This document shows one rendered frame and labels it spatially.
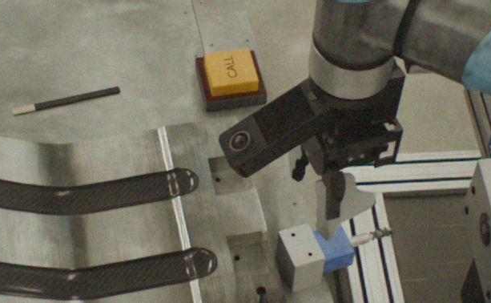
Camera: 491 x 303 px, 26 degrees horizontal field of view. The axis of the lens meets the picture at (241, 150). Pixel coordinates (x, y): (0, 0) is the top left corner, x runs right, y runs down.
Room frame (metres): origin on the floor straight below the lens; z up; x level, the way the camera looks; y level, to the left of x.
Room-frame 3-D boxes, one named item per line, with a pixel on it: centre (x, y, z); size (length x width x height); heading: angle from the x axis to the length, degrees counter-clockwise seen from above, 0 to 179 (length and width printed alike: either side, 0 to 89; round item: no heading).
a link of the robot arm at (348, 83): (0.67, -0.09, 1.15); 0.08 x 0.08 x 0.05
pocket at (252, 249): (0.62, -0.02, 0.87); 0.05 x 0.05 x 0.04; 14
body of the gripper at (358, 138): (0.67, -0.10, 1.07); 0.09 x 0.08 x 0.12; 112
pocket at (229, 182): (0.73, 0.01, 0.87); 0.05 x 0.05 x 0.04; 14
